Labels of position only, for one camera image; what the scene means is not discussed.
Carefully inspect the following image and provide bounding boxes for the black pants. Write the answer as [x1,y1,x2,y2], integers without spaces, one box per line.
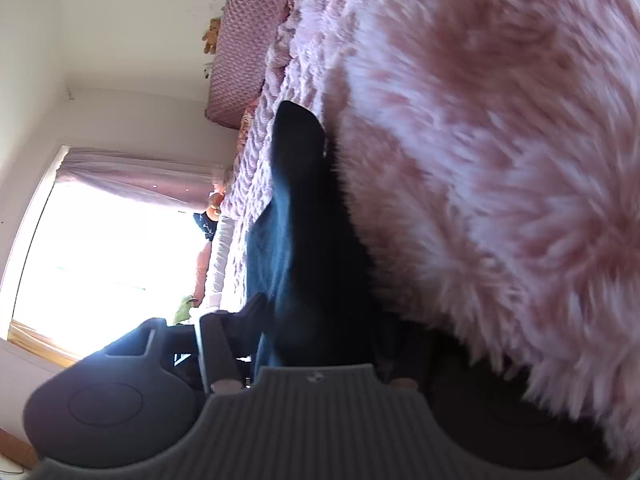
[246,101,498,385]

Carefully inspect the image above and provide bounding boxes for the green plush toy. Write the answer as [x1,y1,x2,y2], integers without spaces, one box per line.
[172,296,200,325]

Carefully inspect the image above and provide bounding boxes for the dark blue cloth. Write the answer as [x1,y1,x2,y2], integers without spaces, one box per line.
[193,212,218,242]

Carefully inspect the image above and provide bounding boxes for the orange plush toy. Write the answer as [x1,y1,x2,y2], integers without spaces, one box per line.
[205,191,224,222]

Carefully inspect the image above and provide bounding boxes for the pink curtain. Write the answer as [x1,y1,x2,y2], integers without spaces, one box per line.
[56,148,229,211]

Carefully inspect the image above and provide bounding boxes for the small teddy on headboard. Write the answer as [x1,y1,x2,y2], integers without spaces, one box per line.
[202,18,221,55]

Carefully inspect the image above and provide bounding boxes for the pink fluffy blanket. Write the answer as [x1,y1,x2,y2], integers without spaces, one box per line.
[221,0,639,458]

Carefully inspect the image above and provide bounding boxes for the quilted pink headboard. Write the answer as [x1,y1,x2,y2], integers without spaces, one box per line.
[205,0,293,129]

